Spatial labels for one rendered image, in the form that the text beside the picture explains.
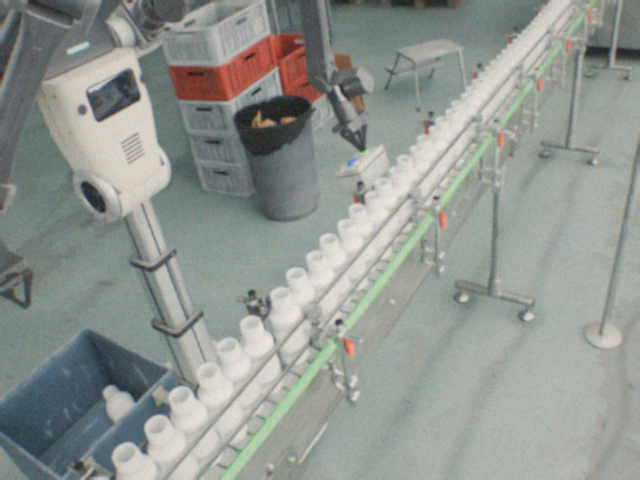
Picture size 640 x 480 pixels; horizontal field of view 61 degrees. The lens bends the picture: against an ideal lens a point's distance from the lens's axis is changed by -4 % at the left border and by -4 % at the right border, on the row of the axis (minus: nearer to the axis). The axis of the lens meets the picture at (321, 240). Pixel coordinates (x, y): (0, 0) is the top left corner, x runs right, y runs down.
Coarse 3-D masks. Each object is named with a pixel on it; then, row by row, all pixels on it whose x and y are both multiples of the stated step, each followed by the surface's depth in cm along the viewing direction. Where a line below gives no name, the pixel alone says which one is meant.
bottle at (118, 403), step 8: (104, 392) 140; (112, 392) 139; (120, 392) 138; (112, 400) 136; (120, 400) 135; (128, 400) 136; (112, 408) 134; (120, 408) 134; (128, 408) 134; (112, 416) 134; (120, 416) 132
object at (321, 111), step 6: (324, 96) 438; (318, 102) 433; (324, 102) 442; (312, 108) 427; (318, 108) 435; (324, 108) 443; (330, 108) 450; (312, 114) 429; (318, 114) 437; (324, 114) 444; (330, 114) 452; (312, 120) 432; (318, 120) 439; (324, 120) 446; (312, 126) 432; (318, 126) 439
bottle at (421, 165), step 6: (414, 150) 144; (420, 150) 144; (414, 156) 142; (420, 156) 141; (414, 162) 142; (420, 162) 142; (426, 162) 143; (414, 168) 143; (420, 168) 142; (426, 168) 143; (420, 174) 143; (426, 180) 145; (420, 186) 145; (426, 186) 146; (426, 192) 147; (420, 198) 147; (426, 204) 148
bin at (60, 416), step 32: (64, 352) 132; (96, 352) 141; (128, 352) 129; (32, 384) 127; (64, 384) 134; (96, 384) 143; (128, 384) 143; (160, 384) 119; (0, 416) 121; (32, 416) 128; (64, 416) 136; (96, 416) 141; (128, 416) 113; (32, 448) 130; (64, 448) 134; (96, 448) 107
